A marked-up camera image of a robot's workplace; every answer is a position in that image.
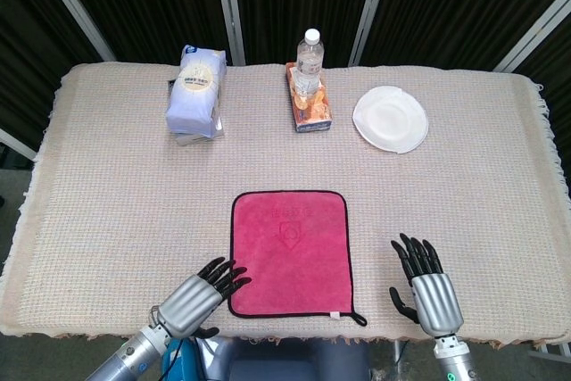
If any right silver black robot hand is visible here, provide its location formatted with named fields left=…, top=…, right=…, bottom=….
left=388, top=232, right=465, bottom=337

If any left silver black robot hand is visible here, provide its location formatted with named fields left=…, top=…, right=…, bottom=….
left=149, top=257, right=253, bottom=340

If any pink and black towel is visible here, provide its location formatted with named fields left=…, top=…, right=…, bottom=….
left=229, top=189, right=368, bottom=327

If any blue plastic object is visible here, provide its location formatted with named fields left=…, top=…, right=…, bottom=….
left=160, top=338, right=197, bottom=381

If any beige woven tablecloth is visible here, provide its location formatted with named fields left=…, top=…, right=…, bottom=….
left=0, top=62, right=563, bottom=349

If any grey blue robot torso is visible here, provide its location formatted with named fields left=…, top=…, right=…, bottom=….
left=191, top=335, right=374, bottom=381

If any white paper plate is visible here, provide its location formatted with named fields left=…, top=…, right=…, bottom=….
left=352, top=85, right=430, bottom=154

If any lavender paper tissue pack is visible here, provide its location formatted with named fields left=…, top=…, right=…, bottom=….
left=164, top=44, right=228, bottom=139

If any orange and blue tissue box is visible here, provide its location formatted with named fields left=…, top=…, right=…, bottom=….
left=285, top=62, right=334, bottom=134

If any clear plastic water bottle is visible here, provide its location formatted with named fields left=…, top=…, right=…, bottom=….
left=295, top=28, right=325, bottom=104

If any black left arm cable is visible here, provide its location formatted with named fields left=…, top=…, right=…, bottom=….
left=158, top=339, right=185, bottom=381

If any grey metal partition post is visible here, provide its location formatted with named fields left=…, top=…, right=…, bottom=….
left=492, top=0, right=571, bottom=73
left=0, top=127, right=37, bottom=162
left=211, top=0, right=246, bottom=66
left=29, top=0, right=116, bottom=62
left=348, top=0, right=396, bottom=66

